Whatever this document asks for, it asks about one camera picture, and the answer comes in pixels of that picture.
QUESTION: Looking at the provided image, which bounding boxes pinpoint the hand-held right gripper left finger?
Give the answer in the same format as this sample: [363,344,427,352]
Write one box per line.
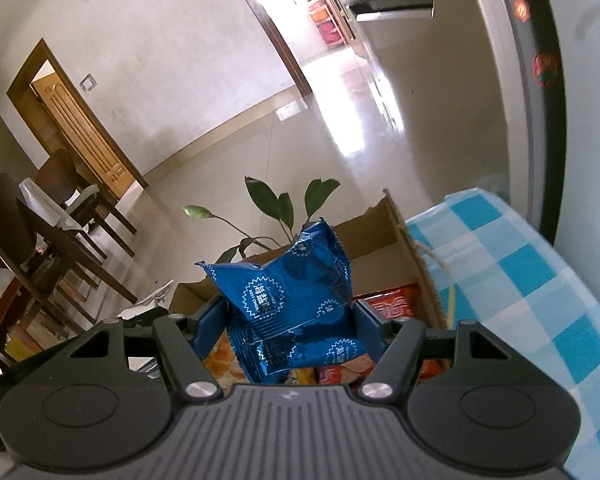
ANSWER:
[69,294,232,405]

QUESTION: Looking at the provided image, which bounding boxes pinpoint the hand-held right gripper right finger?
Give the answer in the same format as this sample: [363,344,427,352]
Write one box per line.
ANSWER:
[352,298,512,405]

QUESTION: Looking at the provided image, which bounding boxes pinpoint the blue snack packet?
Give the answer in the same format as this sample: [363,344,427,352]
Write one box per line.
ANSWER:
[195,217,369,385]

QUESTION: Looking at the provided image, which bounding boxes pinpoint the brown cardboard box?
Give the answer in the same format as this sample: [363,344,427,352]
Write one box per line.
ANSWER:
[167,188,454,387]

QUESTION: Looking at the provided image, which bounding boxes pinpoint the orange snack packet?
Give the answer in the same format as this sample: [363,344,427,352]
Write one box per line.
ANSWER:
[202,331,247,387]

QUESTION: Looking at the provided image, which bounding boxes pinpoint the red white snack packet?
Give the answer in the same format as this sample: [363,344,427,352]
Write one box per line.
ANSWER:
[314,354,377,386]

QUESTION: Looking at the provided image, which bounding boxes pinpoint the silver foil packet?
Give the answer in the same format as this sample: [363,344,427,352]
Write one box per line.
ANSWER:
[117,279,177,322]

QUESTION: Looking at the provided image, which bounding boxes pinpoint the green leafy houseplant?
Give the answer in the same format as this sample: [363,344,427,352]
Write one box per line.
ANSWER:
[182,175,342,262]

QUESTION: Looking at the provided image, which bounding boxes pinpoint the blue white checkered tablecloth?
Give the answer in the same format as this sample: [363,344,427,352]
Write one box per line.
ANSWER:
[403,187,600,480]

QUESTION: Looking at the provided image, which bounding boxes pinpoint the brown wooden table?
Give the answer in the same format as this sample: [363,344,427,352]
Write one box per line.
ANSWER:
[0,279,37,377]

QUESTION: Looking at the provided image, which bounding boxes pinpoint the dark wooden round-back chair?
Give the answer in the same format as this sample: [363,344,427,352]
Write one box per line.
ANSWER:
[0,172,139,352]

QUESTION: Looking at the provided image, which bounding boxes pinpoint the wooden door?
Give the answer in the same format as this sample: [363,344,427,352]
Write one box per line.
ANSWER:
[29,72,137,202]

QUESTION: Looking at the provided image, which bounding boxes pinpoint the colourful storage shelf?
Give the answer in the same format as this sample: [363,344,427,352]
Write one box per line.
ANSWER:
[304,0,344,52]

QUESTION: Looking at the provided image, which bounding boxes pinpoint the white refrigerator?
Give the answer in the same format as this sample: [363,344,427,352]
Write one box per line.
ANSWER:
[467,0,600,257]

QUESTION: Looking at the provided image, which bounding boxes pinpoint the dark wooden doorway frame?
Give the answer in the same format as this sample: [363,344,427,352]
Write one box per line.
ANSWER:
[219,0,314,97]

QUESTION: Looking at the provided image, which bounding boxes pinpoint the wooden door frame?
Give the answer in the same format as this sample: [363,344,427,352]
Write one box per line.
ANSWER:
[5,37,149,207]

